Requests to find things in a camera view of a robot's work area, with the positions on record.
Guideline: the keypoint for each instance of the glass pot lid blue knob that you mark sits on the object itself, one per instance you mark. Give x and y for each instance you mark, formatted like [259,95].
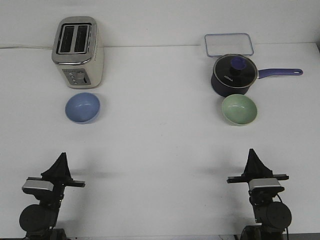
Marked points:
[234,65]

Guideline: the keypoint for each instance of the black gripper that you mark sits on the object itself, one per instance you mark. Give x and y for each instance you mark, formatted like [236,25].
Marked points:
[255,165]
[56,174]

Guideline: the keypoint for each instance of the green bowl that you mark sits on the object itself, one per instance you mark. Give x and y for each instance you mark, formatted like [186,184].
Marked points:
[239,109]

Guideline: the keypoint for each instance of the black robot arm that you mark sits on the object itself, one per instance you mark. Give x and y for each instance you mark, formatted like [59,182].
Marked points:
[272,217]
[39,220]

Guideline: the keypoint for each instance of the silver cream two-slot toaster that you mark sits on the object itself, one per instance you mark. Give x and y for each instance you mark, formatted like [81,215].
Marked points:
[78,53]

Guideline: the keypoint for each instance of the dark blue saucepan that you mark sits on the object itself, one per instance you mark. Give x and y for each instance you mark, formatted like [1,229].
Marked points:
[240,85]

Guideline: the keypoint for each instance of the blue bowl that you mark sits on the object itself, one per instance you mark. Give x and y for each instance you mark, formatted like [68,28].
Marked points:
[83,108]

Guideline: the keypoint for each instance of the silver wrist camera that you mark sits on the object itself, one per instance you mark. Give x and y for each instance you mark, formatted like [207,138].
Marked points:
[269,184]
[32,186]

